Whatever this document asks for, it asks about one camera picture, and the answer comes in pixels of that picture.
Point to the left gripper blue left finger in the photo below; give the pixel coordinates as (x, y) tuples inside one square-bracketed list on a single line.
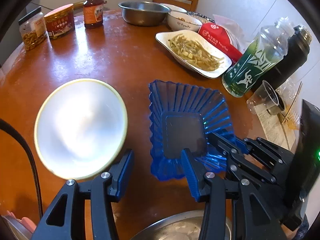
[(121, 173)]

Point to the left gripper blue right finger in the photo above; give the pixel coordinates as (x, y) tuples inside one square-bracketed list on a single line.
[(194, 172)]

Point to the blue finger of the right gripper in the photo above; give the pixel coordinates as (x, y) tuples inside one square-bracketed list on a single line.
[(234, 154), (260, 155)]

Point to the large stainless steel bowl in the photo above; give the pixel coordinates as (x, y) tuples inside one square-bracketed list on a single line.
[(186, 225)]

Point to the blue fluted plastic dish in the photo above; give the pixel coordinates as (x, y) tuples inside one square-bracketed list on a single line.
[(182, 116)]

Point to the cream bowl with handle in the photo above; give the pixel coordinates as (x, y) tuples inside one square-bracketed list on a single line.
[(80, 128)]

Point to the pink plastic plate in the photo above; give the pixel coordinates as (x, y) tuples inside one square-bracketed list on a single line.
[(25, 221)]

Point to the round steel pan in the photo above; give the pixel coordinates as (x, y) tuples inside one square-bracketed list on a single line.
[(16, 228)]

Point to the paper sheet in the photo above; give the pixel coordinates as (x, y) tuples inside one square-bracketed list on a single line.
[(275, 132)]

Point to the clear plastic cup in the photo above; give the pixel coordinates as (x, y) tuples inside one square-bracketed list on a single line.
[(262, 99)]

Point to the green drink bottle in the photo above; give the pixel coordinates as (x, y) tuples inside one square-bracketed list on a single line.
[(269, 47)]

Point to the black thermos flask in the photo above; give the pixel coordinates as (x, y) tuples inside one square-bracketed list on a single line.
[(297, 54)]

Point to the white dish with food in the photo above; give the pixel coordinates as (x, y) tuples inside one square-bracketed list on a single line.
[(195, 53)]

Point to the red tissue pack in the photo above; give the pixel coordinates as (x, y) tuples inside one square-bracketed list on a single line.
[(219, 38)]

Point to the white ceramic bowl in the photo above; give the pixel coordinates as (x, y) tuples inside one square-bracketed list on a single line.
[(178, 19)]

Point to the small steel bowl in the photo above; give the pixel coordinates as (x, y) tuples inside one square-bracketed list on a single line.
[(142, 13)]

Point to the red tin can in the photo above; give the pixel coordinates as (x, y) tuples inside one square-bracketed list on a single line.
[(60, 21)]

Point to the clear jar black lid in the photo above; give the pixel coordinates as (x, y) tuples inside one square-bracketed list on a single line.
[(32, 28)]

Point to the brown sauce bottle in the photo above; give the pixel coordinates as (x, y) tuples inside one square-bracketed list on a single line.
[(93, 13)]

